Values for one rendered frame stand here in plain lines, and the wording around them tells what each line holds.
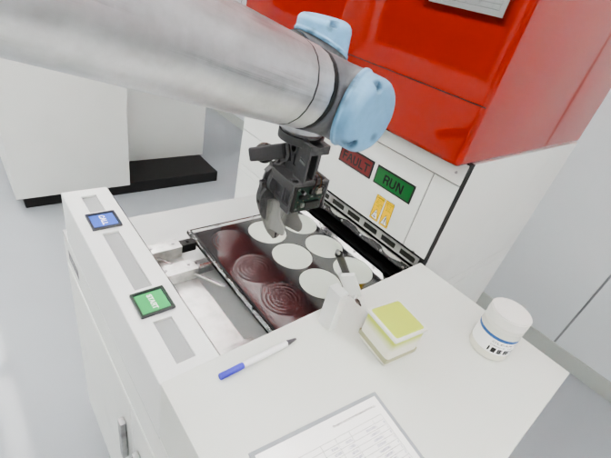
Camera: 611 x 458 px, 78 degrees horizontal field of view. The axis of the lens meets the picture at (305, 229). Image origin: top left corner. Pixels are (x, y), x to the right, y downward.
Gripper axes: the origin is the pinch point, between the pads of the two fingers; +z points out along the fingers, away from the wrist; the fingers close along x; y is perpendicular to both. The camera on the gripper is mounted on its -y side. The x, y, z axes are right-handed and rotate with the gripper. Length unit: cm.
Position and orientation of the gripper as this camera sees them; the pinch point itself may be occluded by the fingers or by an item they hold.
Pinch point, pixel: (273, 229)
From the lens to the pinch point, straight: 69.8
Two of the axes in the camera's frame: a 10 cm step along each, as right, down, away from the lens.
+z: -2.1, 8.1, 5.5
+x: 7.9, -1.8, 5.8
